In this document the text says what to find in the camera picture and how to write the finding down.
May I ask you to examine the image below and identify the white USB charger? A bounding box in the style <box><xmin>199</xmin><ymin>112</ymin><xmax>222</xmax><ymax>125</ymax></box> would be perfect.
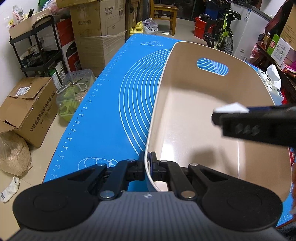
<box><xmin>213</xmin><ymin>102</ymin><xmax>249</xmax><ymax>113</ymax></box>

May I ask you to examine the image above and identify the beige plastic storage bin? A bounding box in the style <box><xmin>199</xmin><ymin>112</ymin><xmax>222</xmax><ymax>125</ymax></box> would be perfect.
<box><xmin>144</xmin><ymin>41</ymin><xmax>292</xmax><ymax>201</ymax></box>

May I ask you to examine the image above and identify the blue silicone baking mat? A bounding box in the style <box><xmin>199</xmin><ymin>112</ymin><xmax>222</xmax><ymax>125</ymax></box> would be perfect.
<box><xmin>44</xmin><ymin>34</ymin><xmax>293</xmax><ymax>225</ymax></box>

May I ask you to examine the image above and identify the white tissue box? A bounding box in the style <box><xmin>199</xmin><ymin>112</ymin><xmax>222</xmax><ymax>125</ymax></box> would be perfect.
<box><xmin>257</xmin><ymin>64</ymin><xmax>284</xmax><ymax>105</ymax></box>

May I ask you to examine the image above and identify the green white carton box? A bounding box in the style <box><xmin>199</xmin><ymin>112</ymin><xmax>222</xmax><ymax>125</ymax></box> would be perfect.
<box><xmin>267</xmin><ymin>34</ymin><xmax>295</xmax><ymax>66</ymax></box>

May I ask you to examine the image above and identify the white freezer cabinet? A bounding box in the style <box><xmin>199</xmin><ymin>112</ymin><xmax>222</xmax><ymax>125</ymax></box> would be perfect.
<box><xmin>230</xmin><ymin>1</ymin><xmax>271</xmax><ymax>63</ymax></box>

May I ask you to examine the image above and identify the clear plastic container green lid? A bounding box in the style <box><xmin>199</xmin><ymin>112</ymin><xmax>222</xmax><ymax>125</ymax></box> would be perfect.
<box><xmin>56</xmin><ymin>69</ymin><xmax>96</xmax><ymax>122</ymax></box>

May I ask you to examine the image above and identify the bag of grain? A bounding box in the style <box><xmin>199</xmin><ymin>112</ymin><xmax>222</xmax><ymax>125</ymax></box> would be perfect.
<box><xmin>1</xmin><ymin>132</ymin><xmax>32</xmax><ymax>177</ymax></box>

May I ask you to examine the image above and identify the open cardboard box on floor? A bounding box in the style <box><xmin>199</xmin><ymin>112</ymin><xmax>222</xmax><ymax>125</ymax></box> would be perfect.
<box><xmin>1</xmin><ymin>77</ymin><xmax>58</xmax><ymax>148</ymax></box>

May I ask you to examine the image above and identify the red white appliance box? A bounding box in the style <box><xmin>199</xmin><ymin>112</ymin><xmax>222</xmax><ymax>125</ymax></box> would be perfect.
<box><xmin>57</xmin><ymin>18</ymin><xmax>82</xmax><ymax>72</ymax></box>

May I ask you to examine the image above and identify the red bucket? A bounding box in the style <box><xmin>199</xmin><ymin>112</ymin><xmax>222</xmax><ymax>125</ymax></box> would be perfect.
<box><xmin>194</xmin><ymin>14</ymin><xmax>211</xmax><ymax>39</ymax></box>

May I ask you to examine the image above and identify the white sock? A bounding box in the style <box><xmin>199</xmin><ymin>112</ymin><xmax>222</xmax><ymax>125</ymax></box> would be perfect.
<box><xmin>1</xmin><ymin>177</ymin><xmax>20</xmax><ymax>203</ymax></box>

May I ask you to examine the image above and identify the yellow toy vehicle on floor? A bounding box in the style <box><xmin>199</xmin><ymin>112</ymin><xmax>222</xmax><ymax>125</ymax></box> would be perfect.
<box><xmin>129</xmin><ymin>21</ymin><xmax>144</xmax><ymax>36</ymax></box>

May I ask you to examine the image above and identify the tall wrapped cardboard box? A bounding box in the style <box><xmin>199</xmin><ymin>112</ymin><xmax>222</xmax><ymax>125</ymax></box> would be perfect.
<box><xmin>69</xmin><ymin>1</ymin><xmax>125</xmax><ymax>77</ymax></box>

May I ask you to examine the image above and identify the black metal shelf rack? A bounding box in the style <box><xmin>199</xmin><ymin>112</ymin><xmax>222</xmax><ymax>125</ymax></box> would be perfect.
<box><xmin>10</xmin><ymin>15</ymin><xmax>68</xmax><ymax>81</ymax></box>

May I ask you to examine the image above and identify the wooden chair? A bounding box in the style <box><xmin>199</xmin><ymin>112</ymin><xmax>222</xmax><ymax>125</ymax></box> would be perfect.
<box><xmin>149</xmin><ymin>1</ymin><xmax>179</xmax><ymax>36</ymax></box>

